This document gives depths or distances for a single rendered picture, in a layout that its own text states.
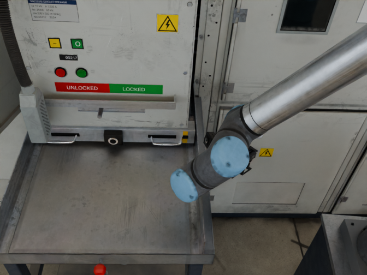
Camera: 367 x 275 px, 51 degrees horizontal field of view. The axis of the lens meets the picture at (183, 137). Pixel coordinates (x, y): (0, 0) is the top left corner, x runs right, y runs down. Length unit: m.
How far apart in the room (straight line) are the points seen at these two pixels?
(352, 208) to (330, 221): 0.93
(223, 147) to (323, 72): 0.27
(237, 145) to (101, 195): 0.49
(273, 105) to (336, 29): 0.60
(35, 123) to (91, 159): 0.23
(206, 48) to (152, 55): 0.35
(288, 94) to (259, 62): 0.57
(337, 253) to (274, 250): 0.86
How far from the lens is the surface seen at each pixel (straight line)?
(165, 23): 1.06
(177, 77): 1.16
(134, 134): 1.30
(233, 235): 2.15
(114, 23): 1.07
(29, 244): 1.17
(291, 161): 1.87
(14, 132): 1.77
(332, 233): 1.36
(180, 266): 1.84
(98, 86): 1.20
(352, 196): 2.21
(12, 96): 1.55
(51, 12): 1.09
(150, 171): 1.27
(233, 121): 0.99
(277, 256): 2.14
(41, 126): 1.20
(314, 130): 1.75
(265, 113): 0.93
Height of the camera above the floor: 1.82
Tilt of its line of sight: 45 degrees down
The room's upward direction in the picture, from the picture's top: 4 degrees clockwise
